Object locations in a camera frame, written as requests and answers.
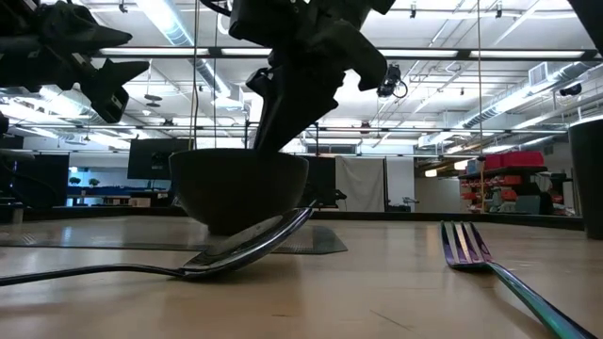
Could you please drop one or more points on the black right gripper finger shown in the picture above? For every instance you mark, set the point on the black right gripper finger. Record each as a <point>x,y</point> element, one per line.
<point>365,56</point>
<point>297,103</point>

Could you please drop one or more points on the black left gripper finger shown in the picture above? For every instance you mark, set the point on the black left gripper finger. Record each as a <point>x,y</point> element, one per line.
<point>110,89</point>
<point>89,37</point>

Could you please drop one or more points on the dark round bowl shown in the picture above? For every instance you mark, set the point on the dark round bowl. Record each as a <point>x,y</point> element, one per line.
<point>235,188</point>

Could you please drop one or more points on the iridescent metal fork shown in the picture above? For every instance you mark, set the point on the iridescent metal fork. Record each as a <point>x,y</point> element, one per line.
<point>464,247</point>

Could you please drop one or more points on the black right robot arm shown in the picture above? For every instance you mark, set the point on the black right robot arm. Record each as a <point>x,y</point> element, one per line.
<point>591,11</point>

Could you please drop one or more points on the large black monitor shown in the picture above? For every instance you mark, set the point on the large black monitor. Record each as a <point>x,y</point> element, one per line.
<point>151,157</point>

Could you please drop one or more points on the black upright screen panel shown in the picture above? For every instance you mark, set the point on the black upright screen panel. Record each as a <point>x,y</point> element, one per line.
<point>322,181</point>

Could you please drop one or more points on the white hanging curtain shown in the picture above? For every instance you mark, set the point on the white hanging curtain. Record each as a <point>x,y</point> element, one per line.
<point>360,183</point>

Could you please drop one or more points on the dark grey table mat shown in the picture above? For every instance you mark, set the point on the dark grey table mat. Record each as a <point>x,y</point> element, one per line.
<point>322,240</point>

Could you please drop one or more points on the shiny metal spoon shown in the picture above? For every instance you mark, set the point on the shiny metal spoon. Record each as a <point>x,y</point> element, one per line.
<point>245,246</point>

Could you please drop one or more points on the large red storage bin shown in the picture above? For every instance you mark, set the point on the large red storage bin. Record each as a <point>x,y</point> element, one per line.
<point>516,160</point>

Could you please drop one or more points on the storage shelf rack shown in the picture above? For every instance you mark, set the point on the storage shelf rack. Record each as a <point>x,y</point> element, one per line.
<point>513,190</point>

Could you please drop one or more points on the black overhead frame bar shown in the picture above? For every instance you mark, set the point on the black overhead frame bar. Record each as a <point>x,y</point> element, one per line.
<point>424,53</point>

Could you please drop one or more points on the small black ceiling camera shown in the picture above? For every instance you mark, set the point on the small black ceiling camera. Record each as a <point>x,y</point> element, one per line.
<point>571,89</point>

